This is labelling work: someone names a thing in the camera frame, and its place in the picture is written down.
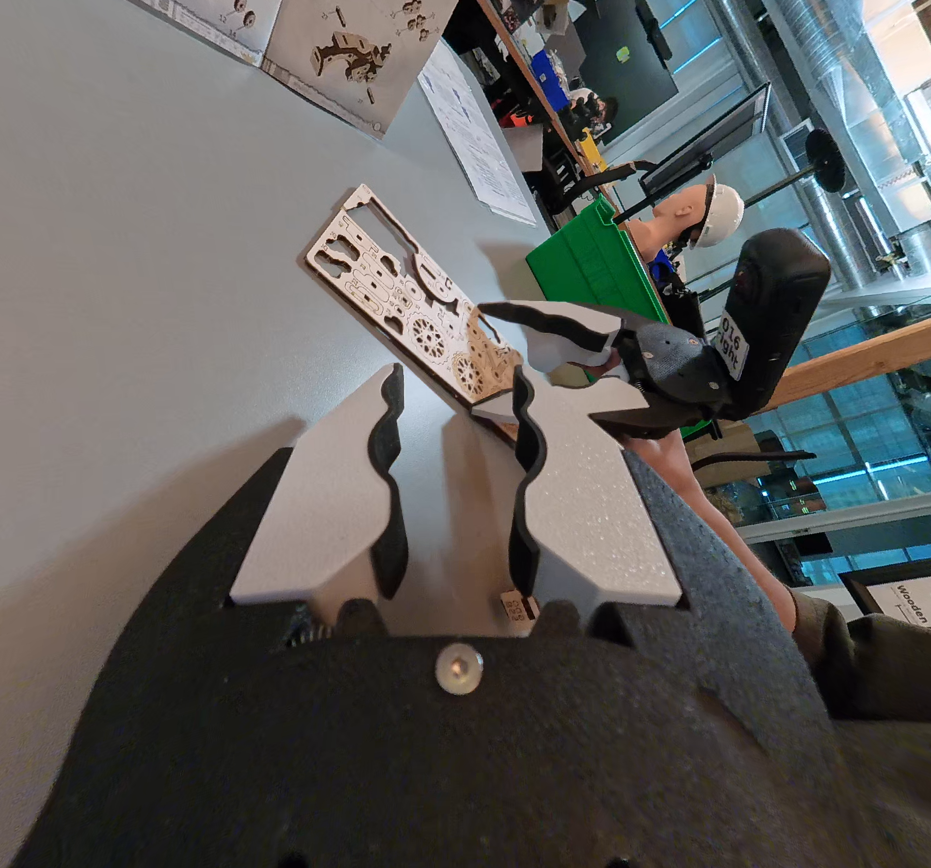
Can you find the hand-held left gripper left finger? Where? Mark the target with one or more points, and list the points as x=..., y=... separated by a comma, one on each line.
x=320, y=511

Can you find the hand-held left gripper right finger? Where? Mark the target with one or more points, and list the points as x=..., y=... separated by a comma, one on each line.
x=596, y=519

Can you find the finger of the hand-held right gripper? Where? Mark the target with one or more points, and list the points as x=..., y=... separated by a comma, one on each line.
x=574, y=315
x=596, y=395

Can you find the wooden model assembly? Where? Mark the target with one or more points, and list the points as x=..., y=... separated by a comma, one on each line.
x=518, y=607

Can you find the wooden parts sheet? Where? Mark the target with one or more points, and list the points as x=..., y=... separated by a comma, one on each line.
x=396, y=315

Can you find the person's right forearm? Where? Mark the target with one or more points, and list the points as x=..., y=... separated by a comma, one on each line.
x=713, y=519

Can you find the green plastic bin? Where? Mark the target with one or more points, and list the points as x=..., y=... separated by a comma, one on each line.
x=582, y=264

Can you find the black office chair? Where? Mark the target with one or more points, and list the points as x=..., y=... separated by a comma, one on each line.
x=582, y=188
x=764, y=457

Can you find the mannequin bust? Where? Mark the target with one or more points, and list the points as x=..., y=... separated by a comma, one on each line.
x=676, y=217

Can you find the white hard hat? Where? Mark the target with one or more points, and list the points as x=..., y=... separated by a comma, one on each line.
x=724, y=210

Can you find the wooden beam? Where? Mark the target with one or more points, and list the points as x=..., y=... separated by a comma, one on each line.
x=858, y=366

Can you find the white paper sheet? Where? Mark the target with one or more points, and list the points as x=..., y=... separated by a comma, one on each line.
x=473, y=148

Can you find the black computer monitor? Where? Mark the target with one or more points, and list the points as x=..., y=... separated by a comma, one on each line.
x=713, y=137

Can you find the black disc stand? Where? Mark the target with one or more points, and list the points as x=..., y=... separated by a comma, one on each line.
x=825, y=159

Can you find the wooden workbench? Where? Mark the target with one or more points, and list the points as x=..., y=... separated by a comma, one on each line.
x=509, y=39

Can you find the framed marker sign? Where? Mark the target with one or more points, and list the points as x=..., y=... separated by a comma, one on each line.
x=894, y=591

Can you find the olive green shirt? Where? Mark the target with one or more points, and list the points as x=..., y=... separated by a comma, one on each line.
x=873, y=664

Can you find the black wall screen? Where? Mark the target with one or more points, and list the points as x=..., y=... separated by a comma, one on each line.
x=625, y=82

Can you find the silver ventilation duct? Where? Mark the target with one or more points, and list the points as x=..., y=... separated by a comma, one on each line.
x=800, y=46

